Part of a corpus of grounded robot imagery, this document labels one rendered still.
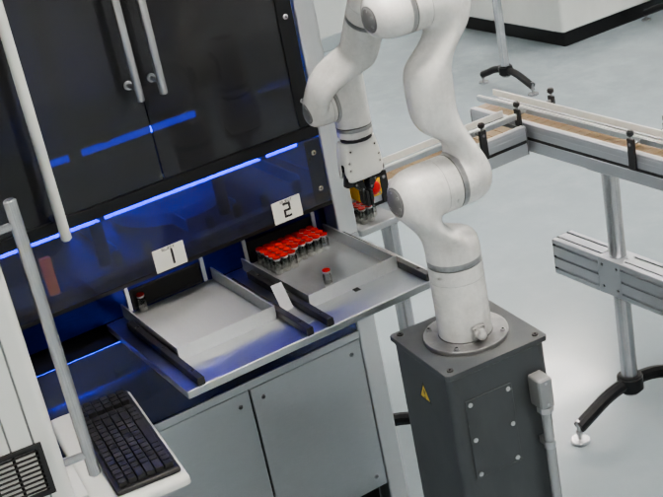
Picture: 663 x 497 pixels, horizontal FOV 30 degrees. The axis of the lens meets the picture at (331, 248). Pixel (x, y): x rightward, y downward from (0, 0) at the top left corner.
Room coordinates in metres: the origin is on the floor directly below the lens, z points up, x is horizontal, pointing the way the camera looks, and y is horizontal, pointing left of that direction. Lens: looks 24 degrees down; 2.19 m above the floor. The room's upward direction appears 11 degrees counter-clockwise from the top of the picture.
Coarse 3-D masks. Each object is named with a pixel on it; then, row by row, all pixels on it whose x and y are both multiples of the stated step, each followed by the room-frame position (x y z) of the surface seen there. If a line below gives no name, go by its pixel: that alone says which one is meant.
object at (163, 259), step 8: (160, 248) 2.80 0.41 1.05; (168, 248) 2.81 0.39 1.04; (176, 248) 2.82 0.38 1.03; (160, 256) 2.80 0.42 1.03; (168, 256) 2.81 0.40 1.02; (176, 256) 2.82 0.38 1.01; (184, 256) 2.83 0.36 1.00; (160, 264) 2.80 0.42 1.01; (168, 264) 2.81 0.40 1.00; (176, 264) 2.82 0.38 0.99; (160, 272) 2.80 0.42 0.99
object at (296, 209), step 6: (288, 198) 2.97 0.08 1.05; (294, 198) 2.98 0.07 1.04; (270, 204) 2.95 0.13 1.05; (276, 204) 2.96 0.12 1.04; (294, 204) 2.98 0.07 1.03; (300, 204) 2.99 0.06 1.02; (276, 210) 2.95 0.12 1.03; (282, 210) 2.96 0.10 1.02; (288, 210) 2.97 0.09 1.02; (294, 210) 2.98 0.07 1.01; (300, 210) 2.98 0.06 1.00; (276, 216) 2.95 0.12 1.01; (282, 216) 2.96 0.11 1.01; (294, 216) 2.98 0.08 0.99; (276, 222) 2.95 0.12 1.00; (282, 222) 2.96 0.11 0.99
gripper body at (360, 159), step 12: (372, 132) 2.75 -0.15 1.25; (348, 144) 2.70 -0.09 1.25; (360, 144) 2.71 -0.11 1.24; (372, 144) 2.73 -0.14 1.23; (348, 156) 2.70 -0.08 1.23; (360, 156) 2.71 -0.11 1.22; (372, 156) 2.72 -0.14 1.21; (348, 168) 2.70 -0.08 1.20; (360, 168) 2.71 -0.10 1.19; (372, 168) 2.72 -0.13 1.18; (348, 180) 2.70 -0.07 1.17
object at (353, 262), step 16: (336, 240) 3.03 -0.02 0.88; (352, 240) 2.95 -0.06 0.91; (320, 256) 2.94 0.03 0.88; (336, 256) 2.92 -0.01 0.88; (352, 256) 2.90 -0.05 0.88; (368, 256) 2.88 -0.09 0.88; (384, 256) 2.82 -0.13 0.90; (272, 272) 2.90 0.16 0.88; (288, 272) 2.88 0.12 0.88; (304, 272) 2.87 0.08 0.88; (320, 272) 2.85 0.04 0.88; (336, 272) 2.83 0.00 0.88; (352, 272) 2.81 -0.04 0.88; (368, 272) 2.74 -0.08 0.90; (384, 272) 2.76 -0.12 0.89; (288, 288) 2.75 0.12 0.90; (304, 288) 2.77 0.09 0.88; (320, 288) 2.76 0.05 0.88; (336, 288) 2.70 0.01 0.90; (352, 288) 2.72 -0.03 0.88
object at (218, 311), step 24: (192, 288) 2.91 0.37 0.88; (216, 288) 2.88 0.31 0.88; (240, 288) 2.79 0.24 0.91; (144, 312) 2.82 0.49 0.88; (168, 312) 2.80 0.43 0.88; (192, 312) 2.77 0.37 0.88; (216, 312) 2.74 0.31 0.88; (240, 312) 2.71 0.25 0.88; (264, 312) 2.63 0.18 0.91; (168, 336) 2.66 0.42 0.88; (192, 336) 2.63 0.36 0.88; (216, 336) 2.57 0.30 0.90
